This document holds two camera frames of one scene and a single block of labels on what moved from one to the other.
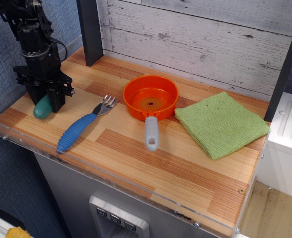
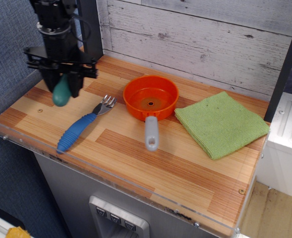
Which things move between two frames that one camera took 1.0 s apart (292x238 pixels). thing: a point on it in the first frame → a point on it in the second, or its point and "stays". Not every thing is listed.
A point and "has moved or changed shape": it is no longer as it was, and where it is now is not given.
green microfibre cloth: (219, 126) stays
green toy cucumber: (43, 109) has moved or changed shape
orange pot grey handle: (149, 98) stays
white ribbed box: (281, 169) stays
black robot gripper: (43, 67) → (60, 54)
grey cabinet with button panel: (90, 207) stays
